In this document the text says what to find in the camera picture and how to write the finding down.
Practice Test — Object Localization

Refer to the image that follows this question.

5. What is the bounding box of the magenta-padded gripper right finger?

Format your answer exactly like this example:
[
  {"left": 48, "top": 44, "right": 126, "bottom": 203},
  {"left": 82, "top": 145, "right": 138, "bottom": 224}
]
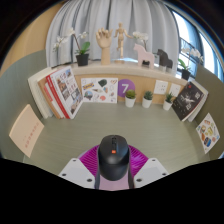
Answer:
[{"left": 128, "top": 144, "right": 169, "bottom": 190}]

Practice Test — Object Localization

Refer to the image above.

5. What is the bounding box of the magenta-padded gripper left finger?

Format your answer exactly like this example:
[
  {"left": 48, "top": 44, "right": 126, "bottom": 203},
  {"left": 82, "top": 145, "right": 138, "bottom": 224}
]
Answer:
[{"left": 58, "top": 144, "right": 101, "bottom": 190}]

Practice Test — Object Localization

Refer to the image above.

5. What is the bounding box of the black computer mouse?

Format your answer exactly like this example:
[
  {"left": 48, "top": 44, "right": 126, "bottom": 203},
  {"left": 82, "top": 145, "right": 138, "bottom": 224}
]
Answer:
[{"left": 97, "top": 134, "right": 131, "bottom": 182}]

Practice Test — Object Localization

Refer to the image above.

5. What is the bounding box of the purple mouse pad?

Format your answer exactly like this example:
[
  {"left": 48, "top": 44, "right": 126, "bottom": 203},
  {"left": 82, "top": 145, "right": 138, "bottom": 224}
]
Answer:
[{"left": 99, "top": 173, "right": 129, "bottom": 192}]

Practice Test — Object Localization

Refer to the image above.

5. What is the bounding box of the beige booklet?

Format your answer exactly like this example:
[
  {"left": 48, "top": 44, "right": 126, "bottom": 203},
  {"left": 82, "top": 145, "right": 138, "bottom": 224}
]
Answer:
[{"left": 8, "top": 103, "right": 45, "bottom": 159}]

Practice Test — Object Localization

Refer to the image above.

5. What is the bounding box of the small succulent in white pot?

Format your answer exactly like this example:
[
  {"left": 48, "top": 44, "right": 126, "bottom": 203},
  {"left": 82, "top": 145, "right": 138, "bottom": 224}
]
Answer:
[
  {"left": 162, "top": 92, "right": 175, "bottom": 112},
  {"left": 124, "top": 89, "right": 137, "bottom": 109},
  {"left": 141, "top": 90, "right": 154, "bottom": 109}
]

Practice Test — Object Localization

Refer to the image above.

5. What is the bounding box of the white sticker card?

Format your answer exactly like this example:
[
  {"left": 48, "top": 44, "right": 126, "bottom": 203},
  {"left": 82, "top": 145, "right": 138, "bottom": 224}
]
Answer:
[
  {"left": 80, "top": 77, "right": 119, "bottom": 104},
  {"left": 195, "top": 112, "right": 221, "bottom": 155}
]

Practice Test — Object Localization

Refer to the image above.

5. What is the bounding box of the brown book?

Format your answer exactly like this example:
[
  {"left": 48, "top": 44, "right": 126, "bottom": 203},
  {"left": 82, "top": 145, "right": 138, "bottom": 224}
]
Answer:
[{"left": 37, "top": 76, "right": 64, "bottom": 120}]

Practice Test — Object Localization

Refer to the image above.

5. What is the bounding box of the black book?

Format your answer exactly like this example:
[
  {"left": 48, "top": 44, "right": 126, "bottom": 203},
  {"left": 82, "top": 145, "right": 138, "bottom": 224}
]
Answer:
[{"left": 171, "top": 81, "right": 205, "bottom": 122}]

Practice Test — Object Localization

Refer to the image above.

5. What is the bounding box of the round purple number sign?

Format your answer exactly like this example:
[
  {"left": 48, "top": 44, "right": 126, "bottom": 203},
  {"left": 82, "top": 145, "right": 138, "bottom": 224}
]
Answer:
[{"left": 117, "top": 78, "right": 136, "bottom": 98}]

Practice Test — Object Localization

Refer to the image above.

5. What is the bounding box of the white book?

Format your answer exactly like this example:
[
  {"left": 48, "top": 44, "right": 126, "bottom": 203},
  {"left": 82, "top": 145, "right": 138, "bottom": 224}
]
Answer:
[{"left": 27, "top": 67, "right": 54, "bottom": 120}]

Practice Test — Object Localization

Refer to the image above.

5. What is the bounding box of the grey-green desk partition panel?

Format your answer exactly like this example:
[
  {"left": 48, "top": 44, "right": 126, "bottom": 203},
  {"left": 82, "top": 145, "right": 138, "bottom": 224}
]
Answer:
[
  {"left": 0, "top": 49, "right": 51, "bottom": 161},
  {"left": 193, "top": 64, "right": 224, "bottom": 158}
]

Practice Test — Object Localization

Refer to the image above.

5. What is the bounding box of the white orchid in black pot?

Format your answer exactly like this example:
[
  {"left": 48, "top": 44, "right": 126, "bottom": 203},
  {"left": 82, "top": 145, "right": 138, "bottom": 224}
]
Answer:
[
  {"left": 52, "top": 27, "right": 92, "bottom": 67},
  {"left": 177, "top": 47, "right": 203, "bottom": 82}
]

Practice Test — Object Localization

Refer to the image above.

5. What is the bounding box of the dark horse figurine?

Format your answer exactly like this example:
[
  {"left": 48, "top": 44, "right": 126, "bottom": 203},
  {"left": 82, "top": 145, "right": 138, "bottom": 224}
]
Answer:
[{"left": 156, "top": 48, "right": 174, "bottom": 71}]

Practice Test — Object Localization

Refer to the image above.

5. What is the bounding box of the pink horse figurine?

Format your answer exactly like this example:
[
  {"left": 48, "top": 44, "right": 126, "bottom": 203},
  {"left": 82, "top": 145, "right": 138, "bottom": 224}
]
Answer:
[{"left": 133, "top": 43, "right": 156, "bottom": 70}]

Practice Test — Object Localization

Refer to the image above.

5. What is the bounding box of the dark-framed window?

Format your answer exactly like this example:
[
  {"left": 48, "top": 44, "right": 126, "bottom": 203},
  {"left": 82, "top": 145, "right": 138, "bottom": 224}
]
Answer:
[{"left": 171, "top": 9, "right": 224, "bottom": 83}]

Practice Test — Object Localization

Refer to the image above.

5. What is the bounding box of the wooden hand model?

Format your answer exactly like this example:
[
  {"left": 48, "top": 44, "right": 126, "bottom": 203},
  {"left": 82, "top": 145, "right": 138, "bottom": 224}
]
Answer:
[{"left": 95, "top": 27, "right": 114, "bottom": 66}]

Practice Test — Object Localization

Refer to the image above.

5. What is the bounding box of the wooden mannequin figure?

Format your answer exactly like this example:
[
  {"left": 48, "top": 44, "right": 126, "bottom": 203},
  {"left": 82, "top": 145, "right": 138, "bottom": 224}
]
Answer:
[{"left": 113, "top": 22, "right": 134, "bottom": 64}]

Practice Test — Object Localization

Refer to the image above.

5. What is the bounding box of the grey curtain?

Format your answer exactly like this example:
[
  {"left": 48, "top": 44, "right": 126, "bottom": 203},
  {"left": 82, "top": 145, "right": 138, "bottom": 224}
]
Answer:
[{"left": 44, "top": 0, "right": 181, "bottom": 69}]

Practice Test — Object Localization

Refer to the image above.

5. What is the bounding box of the white wall socket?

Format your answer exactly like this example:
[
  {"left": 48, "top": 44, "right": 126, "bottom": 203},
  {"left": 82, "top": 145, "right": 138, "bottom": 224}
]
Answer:
[
  {"left": 169, "top": 82, "right": 182, "bottom": 98},
  {"left": 153, "top": 79, "right": 169, "bottom": 96}
]

